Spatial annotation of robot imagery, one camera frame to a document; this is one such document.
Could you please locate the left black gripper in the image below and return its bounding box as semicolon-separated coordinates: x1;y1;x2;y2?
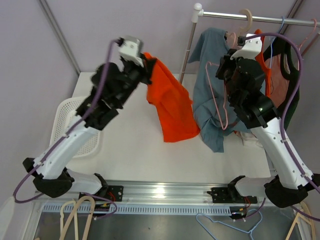
114;54;157;108

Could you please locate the orange t shirt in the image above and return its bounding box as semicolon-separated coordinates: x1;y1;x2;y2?
253;29;273;98
144;52;200;143

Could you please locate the blue grey t shirt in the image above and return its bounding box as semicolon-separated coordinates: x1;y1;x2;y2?
188;27;249;153

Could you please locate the pink wire hanger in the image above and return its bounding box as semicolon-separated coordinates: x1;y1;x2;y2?
203;28;237;135

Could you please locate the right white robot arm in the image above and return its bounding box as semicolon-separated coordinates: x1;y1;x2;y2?
216;49;320;208

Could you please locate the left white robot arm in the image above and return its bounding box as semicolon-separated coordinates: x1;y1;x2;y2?
23;54;156;201

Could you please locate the green and pink shirt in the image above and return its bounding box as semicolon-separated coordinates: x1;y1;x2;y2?
262;37;299;117

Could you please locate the wooden hanger bottom right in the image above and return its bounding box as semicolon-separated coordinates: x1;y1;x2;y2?
285;211;316;240

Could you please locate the metal clothes rack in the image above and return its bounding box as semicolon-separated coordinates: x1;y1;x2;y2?
178;3;320;83

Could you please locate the white plastic laundry basket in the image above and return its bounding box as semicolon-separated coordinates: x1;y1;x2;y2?
49;96;103;159

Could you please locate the wooden hangers bottom left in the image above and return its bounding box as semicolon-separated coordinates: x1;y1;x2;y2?
59;195;95;240

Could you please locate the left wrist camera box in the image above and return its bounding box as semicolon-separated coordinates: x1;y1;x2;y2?
117;35;144;68

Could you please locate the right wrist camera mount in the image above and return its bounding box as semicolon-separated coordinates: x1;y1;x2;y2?
230;33;263;60

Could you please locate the wooden hanger on rail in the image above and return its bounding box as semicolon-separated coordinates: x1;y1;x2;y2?
237;8;254;35

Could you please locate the blue wire hanger on rail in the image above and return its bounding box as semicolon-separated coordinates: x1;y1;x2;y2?
269;16;285;69

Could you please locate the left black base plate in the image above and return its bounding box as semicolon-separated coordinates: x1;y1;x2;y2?
93;185;124;202

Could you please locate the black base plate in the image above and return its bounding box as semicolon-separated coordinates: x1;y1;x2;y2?
93;185;124;202
206;187;258;204

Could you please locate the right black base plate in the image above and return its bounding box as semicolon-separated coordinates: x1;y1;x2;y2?
206;187;258;204

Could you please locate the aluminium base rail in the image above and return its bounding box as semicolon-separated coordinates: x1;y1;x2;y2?
32;159;303;216

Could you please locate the blue wire hanger on floor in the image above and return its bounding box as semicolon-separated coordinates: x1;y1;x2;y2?
195;209;263;240

